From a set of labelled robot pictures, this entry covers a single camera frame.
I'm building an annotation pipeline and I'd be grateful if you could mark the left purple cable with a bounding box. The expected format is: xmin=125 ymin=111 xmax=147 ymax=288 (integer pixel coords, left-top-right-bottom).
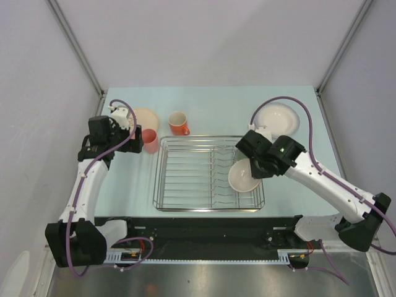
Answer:
xmin=67 ymin=98 xmax=137 ymax=278

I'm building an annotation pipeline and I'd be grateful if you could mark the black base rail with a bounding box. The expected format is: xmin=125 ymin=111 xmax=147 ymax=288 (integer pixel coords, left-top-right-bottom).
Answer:
xmin=94 ymin=216 xmax=304 ymax=260

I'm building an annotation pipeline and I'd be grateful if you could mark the aluminium frame profile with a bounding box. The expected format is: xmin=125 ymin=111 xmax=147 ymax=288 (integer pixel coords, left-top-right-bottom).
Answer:
xmin=322 ymin=239 xmax=386 ymax=254

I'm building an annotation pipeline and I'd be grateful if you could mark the beige pink floral plate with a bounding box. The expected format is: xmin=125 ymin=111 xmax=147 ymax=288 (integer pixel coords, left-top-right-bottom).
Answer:
xmin=133 ymin=108 xmax=160 ymax=132

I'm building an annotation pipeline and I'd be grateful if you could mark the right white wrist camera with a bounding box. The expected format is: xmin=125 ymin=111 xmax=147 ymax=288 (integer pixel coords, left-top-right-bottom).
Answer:
xmin=248 ymin=124 xmax=272 ymax=141

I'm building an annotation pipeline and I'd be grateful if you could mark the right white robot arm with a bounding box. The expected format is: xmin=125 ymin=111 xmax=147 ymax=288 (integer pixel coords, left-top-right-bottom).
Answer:
xmin=236 ymin=130 xmax=391 ymax=252

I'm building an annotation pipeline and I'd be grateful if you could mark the purple cable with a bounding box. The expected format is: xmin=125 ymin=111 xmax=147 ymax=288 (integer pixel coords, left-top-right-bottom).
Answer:
xmin=249 ymin=96 xmax=396 ymax=254
xmin=67 ymin=98 xmax=137 ymax=278

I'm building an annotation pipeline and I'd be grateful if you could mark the white ceramic plate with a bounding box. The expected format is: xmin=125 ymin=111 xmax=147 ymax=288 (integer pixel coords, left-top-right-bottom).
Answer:
xmin=254 ymin=103 xmax=300 ymax=138

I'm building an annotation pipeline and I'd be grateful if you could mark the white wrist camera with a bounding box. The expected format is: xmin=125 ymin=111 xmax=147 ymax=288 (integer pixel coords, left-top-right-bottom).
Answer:
xmin=108 ymin=105 xmax=131 ymax=131
xmin=248 ymin=124 xmax=272 ymax=141

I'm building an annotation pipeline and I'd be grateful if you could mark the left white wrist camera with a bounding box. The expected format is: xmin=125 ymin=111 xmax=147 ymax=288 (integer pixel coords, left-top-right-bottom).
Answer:
xmin=108 ymin=105 xmax=131 ymax=131

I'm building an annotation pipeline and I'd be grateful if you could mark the orange and white bowl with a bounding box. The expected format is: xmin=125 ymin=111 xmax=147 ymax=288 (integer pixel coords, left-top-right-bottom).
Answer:
xmin=228 ymin=158 xmax=261 ymax=193

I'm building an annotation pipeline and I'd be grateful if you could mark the green ceramic bowl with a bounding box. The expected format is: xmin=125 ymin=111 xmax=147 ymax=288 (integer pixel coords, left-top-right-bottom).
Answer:
xmin=233 ymin=150 xmax=247 ymax=163

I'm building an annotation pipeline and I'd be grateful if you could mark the pink plastic cup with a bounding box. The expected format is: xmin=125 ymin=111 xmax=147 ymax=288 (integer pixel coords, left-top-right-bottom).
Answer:
xmin=142 ymin=129 xmax=159 ymax=154

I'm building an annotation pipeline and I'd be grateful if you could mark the chrome wire dish rack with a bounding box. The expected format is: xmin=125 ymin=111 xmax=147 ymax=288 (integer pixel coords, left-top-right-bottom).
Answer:
xmin=153 ymin=136 xmax=265 ymax=212

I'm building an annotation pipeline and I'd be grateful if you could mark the white slotted cable duct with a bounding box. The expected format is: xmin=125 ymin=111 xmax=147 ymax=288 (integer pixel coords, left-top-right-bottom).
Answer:
xmin=103 ymin=250 xmax=309 ymax=267

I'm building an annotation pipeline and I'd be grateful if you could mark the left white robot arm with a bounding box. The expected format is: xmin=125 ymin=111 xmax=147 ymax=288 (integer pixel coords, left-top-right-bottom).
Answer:
xmin=45 ymin=114 xmax=144 ymax=268

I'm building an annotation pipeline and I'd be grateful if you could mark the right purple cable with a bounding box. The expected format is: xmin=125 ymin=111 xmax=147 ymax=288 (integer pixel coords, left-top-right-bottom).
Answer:
xmin=249 ymin=96 xmax=396 ymax=254

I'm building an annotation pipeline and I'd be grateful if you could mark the orange ceramic mug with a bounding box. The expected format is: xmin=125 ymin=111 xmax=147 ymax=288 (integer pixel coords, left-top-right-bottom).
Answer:
xmin=168 ymin=111 xmax=190 ymax=136

